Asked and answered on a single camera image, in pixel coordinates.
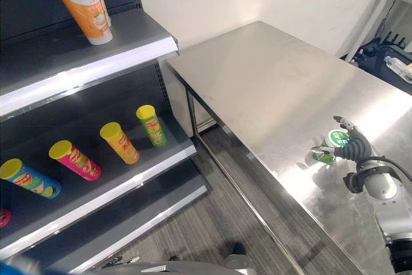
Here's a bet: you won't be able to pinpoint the red chips can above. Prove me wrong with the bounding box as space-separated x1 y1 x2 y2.
0 207 13 228

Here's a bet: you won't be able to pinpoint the clear plastic water bottle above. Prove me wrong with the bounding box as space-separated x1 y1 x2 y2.
383 55 412 82

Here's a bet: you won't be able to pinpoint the green chips can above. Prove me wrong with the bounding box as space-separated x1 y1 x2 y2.
135 104 167 148

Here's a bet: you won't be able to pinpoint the orange milk tea cup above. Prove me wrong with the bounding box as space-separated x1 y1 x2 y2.
49 0 114 46

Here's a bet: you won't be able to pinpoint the stainless steel table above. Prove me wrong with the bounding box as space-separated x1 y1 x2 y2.
160 20 412 275

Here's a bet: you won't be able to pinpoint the black equipment on floor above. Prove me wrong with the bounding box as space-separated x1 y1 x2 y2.
352 32 412 78

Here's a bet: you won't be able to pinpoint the pink chips can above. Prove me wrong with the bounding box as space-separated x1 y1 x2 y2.
48 140 102 182

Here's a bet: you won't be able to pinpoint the dark metal shelf unit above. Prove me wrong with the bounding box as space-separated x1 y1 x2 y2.
0 0 212 274

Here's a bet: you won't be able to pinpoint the yellow chips can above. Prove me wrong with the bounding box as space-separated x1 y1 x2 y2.
99 122 140 165

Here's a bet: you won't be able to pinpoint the robot left hand fingertips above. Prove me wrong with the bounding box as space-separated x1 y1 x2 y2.
102 255 141 269

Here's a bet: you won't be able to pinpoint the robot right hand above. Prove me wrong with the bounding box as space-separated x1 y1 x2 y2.
310 115 371 162

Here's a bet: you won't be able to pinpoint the blue chips can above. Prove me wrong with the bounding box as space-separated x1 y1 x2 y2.
0 158 62 199

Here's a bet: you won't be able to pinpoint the green lidded cup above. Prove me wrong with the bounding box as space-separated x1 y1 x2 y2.
314 129 352 165

